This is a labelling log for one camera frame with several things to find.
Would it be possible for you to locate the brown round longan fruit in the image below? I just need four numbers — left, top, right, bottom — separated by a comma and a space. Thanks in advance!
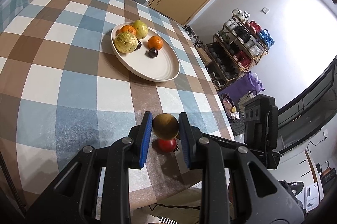
152, 113, 179, 141

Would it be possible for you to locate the dark plum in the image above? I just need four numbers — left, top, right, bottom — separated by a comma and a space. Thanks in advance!
135, 40, 142, 51
147, 48, 158, 59

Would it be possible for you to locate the green-yellow rough pear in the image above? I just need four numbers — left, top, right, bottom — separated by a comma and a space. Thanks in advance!
114, 32, 138, 54

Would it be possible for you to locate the orange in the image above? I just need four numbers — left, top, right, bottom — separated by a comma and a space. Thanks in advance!
119, 25, 136, 35
147, 36, 163, 50

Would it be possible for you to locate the red tomato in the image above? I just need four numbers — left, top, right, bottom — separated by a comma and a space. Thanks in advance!
158, 138, 177, 153

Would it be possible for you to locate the purple bag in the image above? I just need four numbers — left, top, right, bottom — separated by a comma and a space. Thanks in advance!
218, 71, 265, 102

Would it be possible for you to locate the large cream plate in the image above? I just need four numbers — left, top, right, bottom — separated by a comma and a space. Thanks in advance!
111, 23, 180, 82

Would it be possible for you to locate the cardboard box on floor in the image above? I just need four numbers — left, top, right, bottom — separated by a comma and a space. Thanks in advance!
197, 48, 212, 66

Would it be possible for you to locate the wooden shoe rack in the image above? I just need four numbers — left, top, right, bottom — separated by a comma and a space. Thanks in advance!
204, 8, 275, 90

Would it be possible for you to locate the orange on plate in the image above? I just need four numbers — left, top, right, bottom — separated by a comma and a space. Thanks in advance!
147, 36, 163, 50

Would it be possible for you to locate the checkered tablecloth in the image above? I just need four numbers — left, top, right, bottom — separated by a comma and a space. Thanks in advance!
1, 0, 233, 206

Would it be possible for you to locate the yellow-green pear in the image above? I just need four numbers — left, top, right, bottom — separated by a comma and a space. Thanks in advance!
132, 20, 148, 40

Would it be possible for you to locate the teal checkered side cloth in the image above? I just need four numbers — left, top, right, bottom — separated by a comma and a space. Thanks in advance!
0, 0, 29, 32

